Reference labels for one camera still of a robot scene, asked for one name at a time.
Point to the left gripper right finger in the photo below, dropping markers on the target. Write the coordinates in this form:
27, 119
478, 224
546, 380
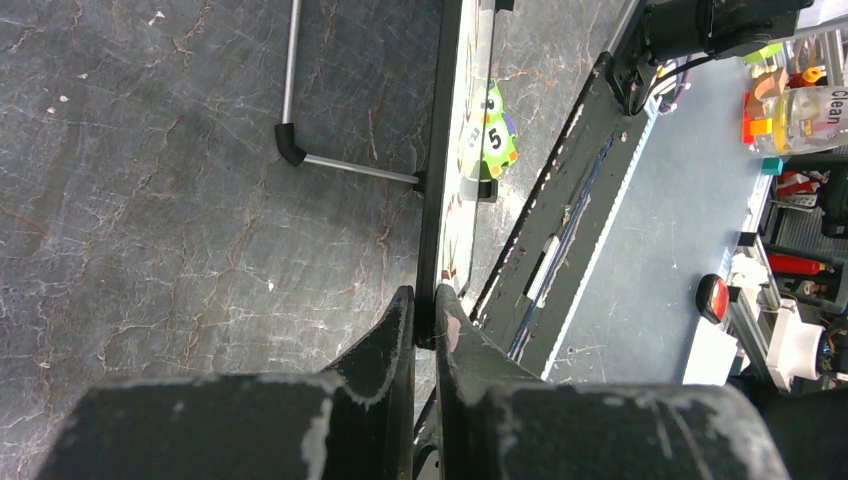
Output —
500, 421

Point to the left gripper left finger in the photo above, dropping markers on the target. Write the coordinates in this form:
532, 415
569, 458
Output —
351, 420

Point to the white whiteboard black frame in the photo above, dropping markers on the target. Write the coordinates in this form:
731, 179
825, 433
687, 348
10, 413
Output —
450, 199

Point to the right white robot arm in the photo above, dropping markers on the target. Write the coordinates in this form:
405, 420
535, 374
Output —
665, 38

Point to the red emergency stop button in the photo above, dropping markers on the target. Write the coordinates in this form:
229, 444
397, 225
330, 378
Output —
712, 298

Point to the green owl number block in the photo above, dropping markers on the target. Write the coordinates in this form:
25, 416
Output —
488, 136

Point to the red fire extinguisher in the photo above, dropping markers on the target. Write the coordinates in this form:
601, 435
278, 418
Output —
787, 264

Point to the clear bottle with label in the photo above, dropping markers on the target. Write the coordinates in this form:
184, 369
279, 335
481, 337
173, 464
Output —
798, 121

